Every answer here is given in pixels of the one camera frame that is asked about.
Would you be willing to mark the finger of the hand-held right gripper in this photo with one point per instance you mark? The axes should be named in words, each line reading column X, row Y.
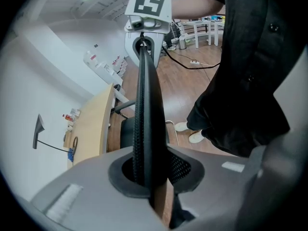
column 128, row 44
column 158, row 44

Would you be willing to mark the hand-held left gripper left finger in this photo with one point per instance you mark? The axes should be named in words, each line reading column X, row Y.
column 91, row 196

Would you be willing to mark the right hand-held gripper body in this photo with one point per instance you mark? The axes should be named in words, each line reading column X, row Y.
column 149, row 3

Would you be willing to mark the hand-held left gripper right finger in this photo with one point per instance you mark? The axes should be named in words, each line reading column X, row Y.
column 216, row 189

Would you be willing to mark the person's right forearm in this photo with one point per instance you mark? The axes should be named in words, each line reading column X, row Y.
column 197, row 6

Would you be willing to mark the row of clear water jugs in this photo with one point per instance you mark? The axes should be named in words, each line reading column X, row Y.
column 119, row 65

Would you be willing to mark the silver metal can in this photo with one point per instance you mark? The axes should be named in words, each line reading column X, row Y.
column 183, row 44

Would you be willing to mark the white water dispenser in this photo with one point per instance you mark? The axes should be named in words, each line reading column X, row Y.
column 91, row 59

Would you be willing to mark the white power strip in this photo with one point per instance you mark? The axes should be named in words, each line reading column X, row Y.
column 195, row 62

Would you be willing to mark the black trash bin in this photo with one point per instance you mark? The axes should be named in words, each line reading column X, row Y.
column 117, row 87

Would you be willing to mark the blue desk object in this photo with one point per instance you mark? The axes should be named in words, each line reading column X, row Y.
column 70, row 154

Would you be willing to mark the person's white shoe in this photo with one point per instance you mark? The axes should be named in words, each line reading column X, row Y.
column 181, row 126
column 195, row 137

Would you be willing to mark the beige tissue box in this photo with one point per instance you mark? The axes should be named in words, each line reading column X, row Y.
column 68, row 139

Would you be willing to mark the square wooden desk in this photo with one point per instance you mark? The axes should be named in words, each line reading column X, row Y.
column 93, row 124

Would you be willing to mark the white cup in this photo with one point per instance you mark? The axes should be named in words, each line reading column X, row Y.
column 70, row 127

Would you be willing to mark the red drink bottle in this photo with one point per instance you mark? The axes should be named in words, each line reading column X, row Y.
column 67, row 117

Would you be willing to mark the clear plastic box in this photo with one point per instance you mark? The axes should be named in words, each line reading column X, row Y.
column 75, row 112

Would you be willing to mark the black desk lamp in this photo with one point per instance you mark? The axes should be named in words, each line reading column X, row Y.
column 38, row 129

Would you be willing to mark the person's black clothing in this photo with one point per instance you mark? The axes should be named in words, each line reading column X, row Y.
column 245, row 68

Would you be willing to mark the white frame table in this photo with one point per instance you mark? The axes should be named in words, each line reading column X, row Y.
column 197, row 24
column 217, row 24

